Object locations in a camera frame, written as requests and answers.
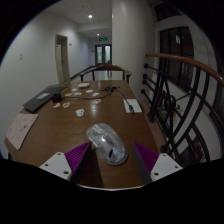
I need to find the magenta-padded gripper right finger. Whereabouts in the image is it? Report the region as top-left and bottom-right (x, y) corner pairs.
(132, 142), (184, 185)

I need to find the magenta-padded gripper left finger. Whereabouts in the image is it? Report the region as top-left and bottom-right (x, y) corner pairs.
(39, 141), (98, 185)

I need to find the white printed paper sheet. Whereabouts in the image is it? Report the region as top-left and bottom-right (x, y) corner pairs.
(5, 112), (39, 151)

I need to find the black railing wooden handrail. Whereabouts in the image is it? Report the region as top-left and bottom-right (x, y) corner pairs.
(140, 52), (224, 168)

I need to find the small black box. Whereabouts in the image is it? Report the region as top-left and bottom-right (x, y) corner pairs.
(51, 93), (63, 103)

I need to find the white flat box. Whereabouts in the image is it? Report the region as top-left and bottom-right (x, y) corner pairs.
(122, 98), (143, 114)

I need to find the beige side door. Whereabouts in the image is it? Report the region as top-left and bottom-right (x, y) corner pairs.
(54, 34), (72, 84)

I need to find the dark framed window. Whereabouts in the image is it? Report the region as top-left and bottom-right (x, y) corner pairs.
(158, 26), (195, 91)

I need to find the wooden armchair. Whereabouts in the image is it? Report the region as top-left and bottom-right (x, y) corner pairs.
(79, 64), (133, 84)

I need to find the glass double door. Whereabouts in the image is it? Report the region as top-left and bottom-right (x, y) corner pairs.
(94, 44), (113, 66)

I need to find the black cable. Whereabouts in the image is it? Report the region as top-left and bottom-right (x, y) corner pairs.
(61, 85), (136, 115)

